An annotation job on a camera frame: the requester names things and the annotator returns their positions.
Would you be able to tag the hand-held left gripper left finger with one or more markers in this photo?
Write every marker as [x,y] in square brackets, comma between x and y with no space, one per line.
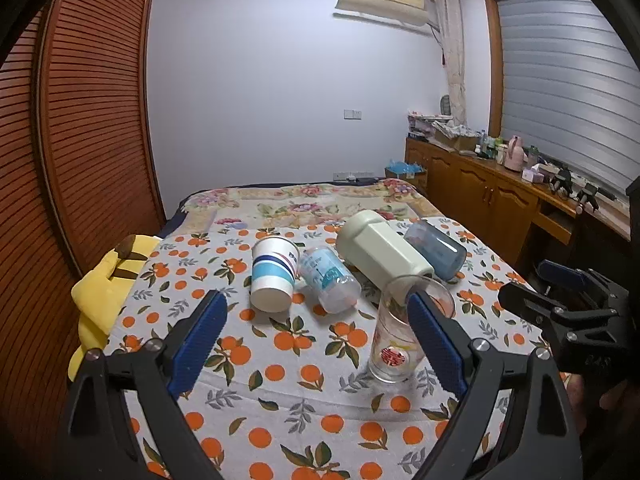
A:
[197,345]

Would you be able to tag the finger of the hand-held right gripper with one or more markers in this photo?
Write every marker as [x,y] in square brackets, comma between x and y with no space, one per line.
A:
[565,275]
[525,304]

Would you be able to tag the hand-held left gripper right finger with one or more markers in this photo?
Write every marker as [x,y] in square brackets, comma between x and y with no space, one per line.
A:
[436,347]

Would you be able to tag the blue-grey plastic cup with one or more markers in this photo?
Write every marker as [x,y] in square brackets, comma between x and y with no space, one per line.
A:
[437,251]

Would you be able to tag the striped white paper cup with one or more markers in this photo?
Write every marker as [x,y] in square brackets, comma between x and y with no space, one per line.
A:
[272,270]

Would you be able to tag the clear blue-print plastic cup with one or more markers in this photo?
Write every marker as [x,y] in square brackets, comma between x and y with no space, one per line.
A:
[325,276]

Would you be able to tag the person's right hand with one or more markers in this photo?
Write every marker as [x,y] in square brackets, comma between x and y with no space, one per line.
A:
[612,400]

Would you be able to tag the clear glass with red print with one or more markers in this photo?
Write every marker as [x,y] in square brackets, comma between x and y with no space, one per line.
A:
[395,350]

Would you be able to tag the black clamp stand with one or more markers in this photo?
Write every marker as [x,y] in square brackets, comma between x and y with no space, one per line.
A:
[562,180]
[589,196]

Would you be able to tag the orange fruit print blanket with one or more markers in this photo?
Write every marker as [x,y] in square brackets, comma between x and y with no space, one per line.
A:
[280,380]

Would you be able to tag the small pink box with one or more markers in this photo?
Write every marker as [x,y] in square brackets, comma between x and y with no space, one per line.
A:
[532,174]

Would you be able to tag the yellow plush toy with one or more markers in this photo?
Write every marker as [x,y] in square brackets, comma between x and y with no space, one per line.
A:
[95,300]

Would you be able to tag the cream plastic bottle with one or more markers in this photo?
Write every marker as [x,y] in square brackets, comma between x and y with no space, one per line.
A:
[380,250]

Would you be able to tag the wooden cabinet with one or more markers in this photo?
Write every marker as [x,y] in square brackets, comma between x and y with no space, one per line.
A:
[480,195]

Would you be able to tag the dark blue bed sheet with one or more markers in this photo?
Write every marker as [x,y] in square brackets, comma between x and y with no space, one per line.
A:
[175,217]

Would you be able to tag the pink thermos jug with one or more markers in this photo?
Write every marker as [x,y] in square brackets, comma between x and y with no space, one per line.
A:
[515,155]

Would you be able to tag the floral blanket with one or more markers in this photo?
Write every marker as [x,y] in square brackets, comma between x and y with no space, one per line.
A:
[300,207]

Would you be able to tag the cardboard box with papers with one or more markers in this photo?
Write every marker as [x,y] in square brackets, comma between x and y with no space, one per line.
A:
[457,136]

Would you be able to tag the blue plastic bags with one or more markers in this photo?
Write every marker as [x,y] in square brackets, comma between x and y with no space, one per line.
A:
[402,169]

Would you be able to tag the grey window blind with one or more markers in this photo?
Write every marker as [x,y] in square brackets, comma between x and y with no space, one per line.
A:
[565,85]

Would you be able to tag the power strip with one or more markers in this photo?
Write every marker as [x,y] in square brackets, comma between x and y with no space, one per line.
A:
[350,177]

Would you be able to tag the stack of small boxes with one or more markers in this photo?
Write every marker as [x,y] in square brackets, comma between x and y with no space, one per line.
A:
[420,125]

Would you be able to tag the small desk fan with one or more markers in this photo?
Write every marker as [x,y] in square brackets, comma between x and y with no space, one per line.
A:
[445,105]

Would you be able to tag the wooden louvred wardrobe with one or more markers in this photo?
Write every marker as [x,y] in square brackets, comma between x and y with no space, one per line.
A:
[90,135]

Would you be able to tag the white curtain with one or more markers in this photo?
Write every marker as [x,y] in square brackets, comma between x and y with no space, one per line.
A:
[452,55]

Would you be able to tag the white wall switch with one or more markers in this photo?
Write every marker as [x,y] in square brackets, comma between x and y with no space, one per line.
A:
[353,114]

